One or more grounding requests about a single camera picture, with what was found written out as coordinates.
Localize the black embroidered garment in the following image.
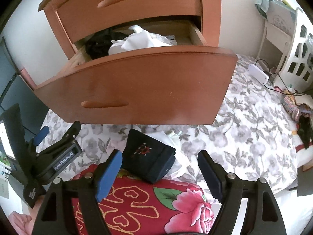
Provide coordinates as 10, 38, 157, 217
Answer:
121, 129, 176, 184

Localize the white lace cloth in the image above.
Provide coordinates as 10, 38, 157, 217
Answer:
108, 25, 177, 55

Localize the wooden drawer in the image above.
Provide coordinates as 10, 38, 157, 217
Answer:
57, 0, 201, 42
35, 20, 238, 125

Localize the pale pink cloth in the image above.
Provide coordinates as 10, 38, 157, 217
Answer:
107, 129, 190, 183

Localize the person's left hand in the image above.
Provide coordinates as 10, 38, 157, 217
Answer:
8, 211, 34, 235

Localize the dark teal wardrobe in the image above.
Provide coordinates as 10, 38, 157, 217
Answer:
1, 38, 48, 136

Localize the red floral blanket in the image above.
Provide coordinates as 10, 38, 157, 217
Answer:
70, 163, 216, 235

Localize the grey floral bed sheet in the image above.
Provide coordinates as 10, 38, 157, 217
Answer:
36, 53, 298, 194

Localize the black clothing in drawer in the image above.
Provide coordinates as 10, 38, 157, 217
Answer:
85, 28, 128, 60

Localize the white power strip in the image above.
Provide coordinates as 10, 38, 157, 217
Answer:
247, 64, 269, 85

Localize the wooden nightstand cabinet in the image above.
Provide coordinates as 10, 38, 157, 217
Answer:
38, 0, 222, 58

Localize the white bedside shelf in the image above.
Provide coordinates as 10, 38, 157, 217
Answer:
255, 0, 297, 71

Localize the black cable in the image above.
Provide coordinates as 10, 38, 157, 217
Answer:
254, 58, 313, 97

